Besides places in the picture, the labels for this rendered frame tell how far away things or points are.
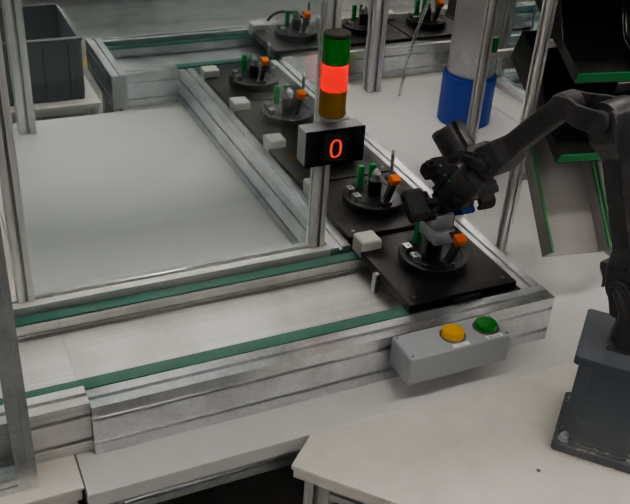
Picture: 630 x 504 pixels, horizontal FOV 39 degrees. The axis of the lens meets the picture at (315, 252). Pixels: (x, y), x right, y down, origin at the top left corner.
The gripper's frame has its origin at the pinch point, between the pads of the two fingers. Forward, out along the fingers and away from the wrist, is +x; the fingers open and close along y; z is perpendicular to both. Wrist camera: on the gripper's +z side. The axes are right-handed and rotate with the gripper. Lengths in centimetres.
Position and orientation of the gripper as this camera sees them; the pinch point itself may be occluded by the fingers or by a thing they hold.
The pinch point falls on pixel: (437, 209)
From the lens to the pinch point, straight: 175.0
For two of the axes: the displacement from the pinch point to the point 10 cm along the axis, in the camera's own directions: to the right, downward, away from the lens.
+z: -2.9, -9.2, 2.6
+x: -3.0, 3.5, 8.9
